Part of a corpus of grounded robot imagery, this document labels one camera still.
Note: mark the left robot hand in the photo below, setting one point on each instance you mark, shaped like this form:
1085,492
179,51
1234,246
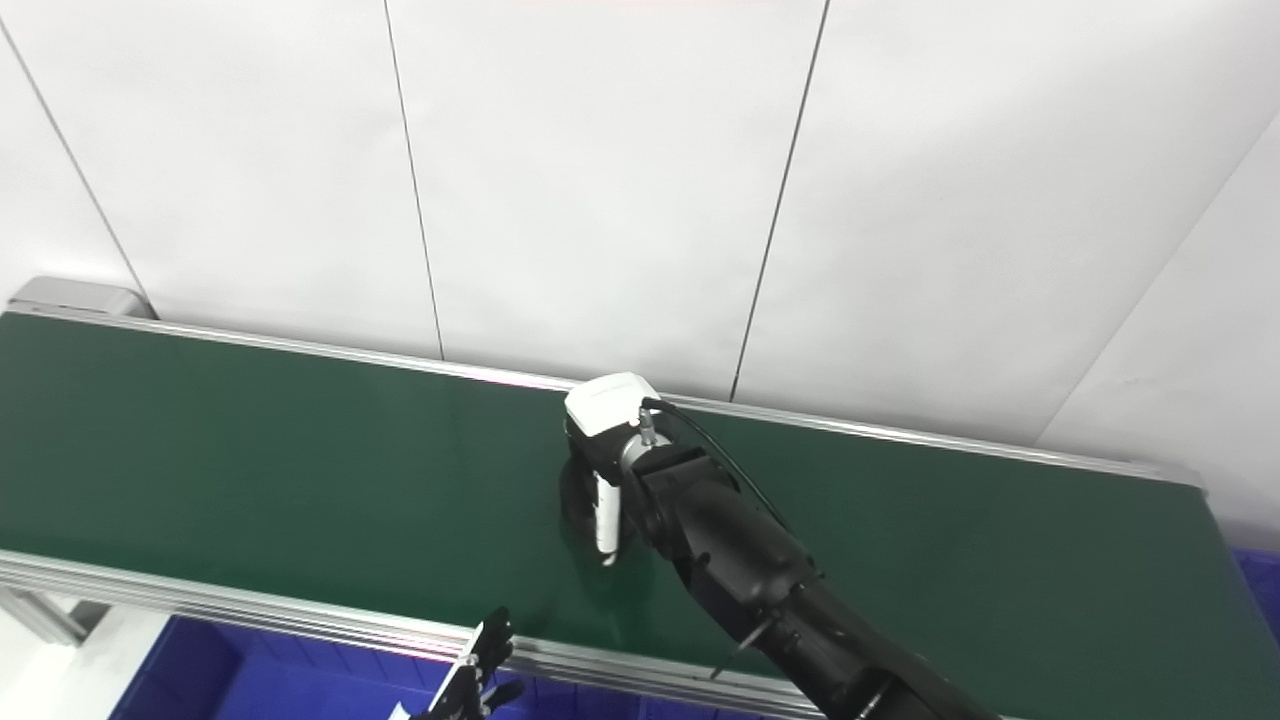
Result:
470,690

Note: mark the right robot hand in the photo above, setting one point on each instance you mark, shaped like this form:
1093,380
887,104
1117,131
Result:
605,405

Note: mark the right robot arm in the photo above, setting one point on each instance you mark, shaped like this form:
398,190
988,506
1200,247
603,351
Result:
750,570

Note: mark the blue plastic bin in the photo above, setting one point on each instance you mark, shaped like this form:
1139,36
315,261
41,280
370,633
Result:
1262,590
280,680

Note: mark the green conveyor belt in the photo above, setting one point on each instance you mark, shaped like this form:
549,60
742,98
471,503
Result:
300,460
250,598

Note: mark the grey conveyor end cap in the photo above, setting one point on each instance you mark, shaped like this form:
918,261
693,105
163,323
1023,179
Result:
80,298

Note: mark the aluminium profile leg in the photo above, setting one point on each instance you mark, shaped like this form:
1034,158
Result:
45,612

